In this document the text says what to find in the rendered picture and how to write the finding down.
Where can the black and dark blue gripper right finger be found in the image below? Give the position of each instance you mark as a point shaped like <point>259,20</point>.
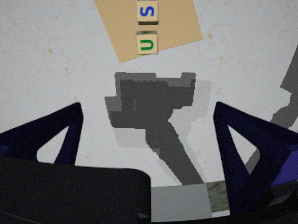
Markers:
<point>278,163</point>

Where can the tan mat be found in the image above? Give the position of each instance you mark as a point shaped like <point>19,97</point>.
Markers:
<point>177,25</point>

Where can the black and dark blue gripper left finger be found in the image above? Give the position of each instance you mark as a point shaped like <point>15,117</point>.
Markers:
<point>24,141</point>

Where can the tan block with green letters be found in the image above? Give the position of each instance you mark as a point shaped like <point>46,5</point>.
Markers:
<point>147,42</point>

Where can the beige letter block with blue s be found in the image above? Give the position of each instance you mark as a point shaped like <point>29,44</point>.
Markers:
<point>147,11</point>

